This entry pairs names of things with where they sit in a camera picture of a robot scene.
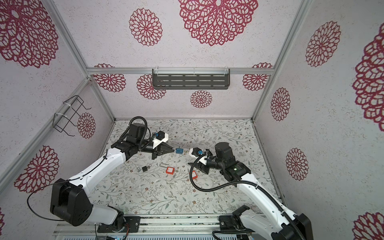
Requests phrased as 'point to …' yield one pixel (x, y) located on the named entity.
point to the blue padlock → (179, 151)
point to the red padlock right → (194, 175)
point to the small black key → (144, 169)
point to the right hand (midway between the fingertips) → (191, 156)
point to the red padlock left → (170, 170)
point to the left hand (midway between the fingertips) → (172, 151)
